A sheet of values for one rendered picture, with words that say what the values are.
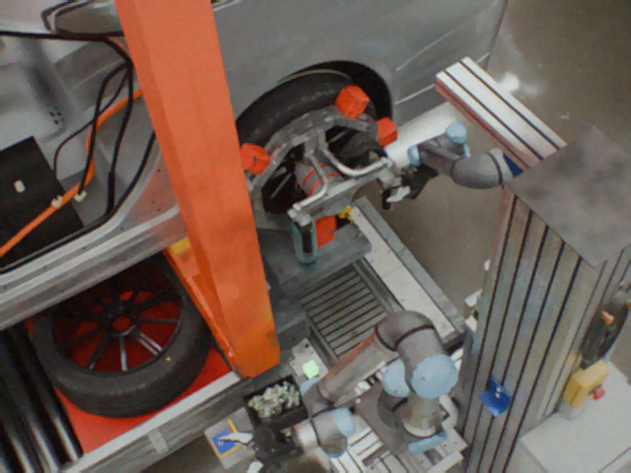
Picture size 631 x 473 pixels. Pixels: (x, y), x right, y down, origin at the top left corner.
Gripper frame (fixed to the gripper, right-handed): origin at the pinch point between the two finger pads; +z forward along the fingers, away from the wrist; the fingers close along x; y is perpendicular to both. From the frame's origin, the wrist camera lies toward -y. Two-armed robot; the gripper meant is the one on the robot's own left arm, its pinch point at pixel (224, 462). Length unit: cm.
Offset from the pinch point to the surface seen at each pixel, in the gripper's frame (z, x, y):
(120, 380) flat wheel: 29, 81, 63
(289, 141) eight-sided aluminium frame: -54, 105, -2
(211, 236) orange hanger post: -16, 50, -29
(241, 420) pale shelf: -8, 54, 72
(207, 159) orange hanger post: -20, 47, -60
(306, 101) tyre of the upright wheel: -64, 115, -9
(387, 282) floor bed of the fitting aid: -88, 112, 102
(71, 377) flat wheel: 45, 89, 61
